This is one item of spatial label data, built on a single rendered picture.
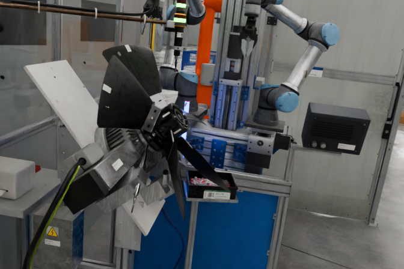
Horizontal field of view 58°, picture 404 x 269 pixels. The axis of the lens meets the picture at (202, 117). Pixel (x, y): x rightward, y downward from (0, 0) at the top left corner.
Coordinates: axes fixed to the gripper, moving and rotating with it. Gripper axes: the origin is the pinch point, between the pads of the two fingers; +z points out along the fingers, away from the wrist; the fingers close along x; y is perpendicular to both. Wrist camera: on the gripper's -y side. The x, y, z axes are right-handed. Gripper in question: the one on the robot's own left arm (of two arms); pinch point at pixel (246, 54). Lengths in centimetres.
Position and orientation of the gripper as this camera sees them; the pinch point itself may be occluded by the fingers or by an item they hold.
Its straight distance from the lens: 185.0
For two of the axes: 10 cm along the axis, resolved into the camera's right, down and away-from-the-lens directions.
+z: -1.1, 9.6, 2.5
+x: -9.9, -1.4, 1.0
